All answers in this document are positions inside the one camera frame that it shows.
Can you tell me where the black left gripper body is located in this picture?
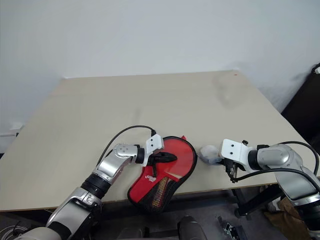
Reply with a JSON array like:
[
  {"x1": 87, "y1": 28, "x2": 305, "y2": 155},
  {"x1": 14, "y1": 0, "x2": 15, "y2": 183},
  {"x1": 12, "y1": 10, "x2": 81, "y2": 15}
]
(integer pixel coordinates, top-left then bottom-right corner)
[{"x1": 149, "y1": 152, "x2": 161, "y2": 167}]

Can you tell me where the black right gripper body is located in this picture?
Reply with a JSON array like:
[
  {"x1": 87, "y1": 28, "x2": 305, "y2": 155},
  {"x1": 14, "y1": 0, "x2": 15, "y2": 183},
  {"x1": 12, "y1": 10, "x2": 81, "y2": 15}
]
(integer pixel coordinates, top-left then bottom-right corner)
[{"x1": 222, "y1": 157, "x2": 240, "y2": 185}]

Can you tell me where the red table tennis paddle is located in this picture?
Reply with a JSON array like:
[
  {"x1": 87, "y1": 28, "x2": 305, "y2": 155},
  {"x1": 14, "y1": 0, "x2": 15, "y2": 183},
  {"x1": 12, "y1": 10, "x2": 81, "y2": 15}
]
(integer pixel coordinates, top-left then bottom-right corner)
[{"x1": 130, "y1": 136, "x2": 197, "y2": 208}]

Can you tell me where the white paper wad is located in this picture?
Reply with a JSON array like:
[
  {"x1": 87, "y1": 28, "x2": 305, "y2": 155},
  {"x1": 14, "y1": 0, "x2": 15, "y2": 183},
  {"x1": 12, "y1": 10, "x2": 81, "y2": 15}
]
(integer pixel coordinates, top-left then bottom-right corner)
[{"x1": 199, "y1": 144, "x2": 223, "y2": 166}]

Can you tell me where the black red paddle case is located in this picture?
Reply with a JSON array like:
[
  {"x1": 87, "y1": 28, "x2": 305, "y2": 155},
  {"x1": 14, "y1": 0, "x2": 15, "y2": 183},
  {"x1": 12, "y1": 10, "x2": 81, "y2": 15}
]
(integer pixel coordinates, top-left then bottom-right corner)
[{"x1": 127, "y1": 134, "x2": 199, "y2": 214}]

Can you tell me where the green circuit board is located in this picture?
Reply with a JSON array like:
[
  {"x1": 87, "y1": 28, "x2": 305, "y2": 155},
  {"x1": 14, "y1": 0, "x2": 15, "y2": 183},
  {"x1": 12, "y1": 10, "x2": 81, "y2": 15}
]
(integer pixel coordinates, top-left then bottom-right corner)
[{"x1": 216, "y1": 215, "x2": 241, "y2": 240}]

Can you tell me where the small dark rounded shape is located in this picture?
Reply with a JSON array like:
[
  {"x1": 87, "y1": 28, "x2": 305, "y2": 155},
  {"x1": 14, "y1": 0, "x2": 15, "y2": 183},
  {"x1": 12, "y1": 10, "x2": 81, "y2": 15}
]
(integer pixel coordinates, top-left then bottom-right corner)
[{"x1": 116, "y1": 225, "x2": 151, "y2": 240}]

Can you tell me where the large dark rounded shape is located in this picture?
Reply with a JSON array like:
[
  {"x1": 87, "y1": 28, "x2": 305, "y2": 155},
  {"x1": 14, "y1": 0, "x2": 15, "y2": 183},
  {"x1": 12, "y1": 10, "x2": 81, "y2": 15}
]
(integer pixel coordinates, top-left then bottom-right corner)
[{"x1": 176, "y1": 214, "x2": 209, "y2": 240}]

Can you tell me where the brown paper bag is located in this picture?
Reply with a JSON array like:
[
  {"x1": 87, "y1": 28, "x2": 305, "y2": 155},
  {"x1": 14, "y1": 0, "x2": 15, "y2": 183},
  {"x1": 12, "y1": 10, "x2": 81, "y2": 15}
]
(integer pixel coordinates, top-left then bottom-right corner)
[{"x1": 276, "y1": 196, "x2": 311, "y2": 240}]

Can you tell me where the grey robot torso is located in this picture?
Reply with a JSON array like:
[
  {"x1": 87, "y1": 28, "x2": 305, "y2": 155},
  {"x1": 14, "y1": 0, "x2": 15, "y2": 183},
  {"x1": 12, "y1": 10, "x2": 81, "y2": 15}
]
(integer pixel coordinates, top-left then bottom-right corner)
[{"x1": 14, "y1": 226, "x2": 64, "y2": 240}]

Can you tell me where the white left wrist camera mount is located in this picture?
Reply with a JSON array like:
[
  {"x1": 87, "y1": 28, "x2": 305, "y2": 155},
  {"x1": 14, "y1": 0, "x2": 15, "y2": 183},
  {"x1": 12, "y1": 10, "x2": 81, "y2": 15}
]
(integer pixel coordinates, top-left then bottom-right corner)
[{"x1": 142, "y1": 133, "x2": 165, "y2": 168}]

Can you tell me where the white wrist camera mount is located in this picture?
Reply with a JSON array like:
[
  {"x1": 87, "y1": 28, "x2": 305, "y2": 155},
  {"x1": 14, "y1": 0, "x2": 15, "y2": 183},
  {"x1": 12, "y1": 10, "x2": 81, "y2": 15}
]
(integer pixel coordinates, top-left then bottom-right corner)
[
  {"x1": 219, "y1": 138, "x2": 252, "y2": 174},
  {"x1": 142, "y1": 133, "x2": 165, "y2": 168}
]

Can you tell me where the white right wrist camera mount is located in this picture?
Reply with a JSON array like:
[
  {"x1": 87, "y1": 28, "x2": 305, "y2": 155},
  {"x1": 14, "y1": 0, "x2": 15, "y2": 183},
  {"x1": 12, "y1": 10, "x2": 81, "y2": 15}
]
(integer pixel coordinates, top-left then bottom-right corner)
[{"x1": 219, "y1": 138, "x2": 252, "y2": 174}]

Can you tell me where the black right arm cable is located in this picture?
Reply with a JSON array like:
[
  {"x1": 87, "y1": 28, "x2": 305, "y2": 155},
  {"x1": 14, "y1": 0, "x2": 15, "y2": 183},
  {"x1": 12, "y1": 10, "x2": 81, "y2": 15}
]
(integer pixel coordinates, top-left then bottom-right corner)
[{"x1": 230, "y1": 139, "x2": 320, "y2": 186}]

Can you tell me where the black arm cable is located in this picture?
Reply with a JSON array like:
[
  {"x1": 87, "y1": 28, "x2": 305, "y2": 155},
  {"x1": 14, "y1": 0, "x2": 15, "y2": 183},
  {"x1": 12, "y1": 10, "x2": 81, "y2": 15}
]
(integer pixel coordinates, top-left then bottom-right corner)
[
  {"x1": 95, "y1": 125, "x2": 157, "y2": 168},
  {"x1": 230, "y1": 139, "x2": 320, "y2": 186}
]

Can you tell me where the black table frame leg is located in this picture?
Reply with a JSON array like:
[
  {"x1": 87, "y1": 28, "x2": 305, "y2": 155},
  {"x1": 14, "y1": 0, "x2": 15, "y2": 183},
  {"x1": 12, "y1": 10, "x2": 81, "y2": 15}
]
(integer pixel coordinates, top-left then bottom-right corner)
[{"x1": 230, "y1": 184, "x2": 286, "y2": 219}]

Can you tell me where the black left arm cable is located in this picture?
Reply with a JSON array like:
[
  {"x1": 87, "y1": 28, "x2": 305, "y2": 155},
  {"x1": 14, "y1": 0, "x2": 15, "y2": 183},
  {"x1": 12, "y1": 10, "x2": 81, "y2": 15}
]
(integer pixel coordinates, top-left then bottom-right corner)
[{"x1": 95, "y1": 125, "x2": 157, "y2": 168}]

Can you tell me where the floor cable bundle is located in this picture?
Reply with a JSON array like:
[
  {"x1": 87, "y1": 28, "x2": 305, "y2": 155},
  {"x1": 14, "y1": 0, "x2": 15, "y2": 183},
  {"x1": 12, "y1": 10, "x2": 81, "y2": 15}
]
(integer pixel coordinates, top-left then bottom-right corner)
[{"x1": 0, "y1": 221, "x2": 29, "y2": 240}]

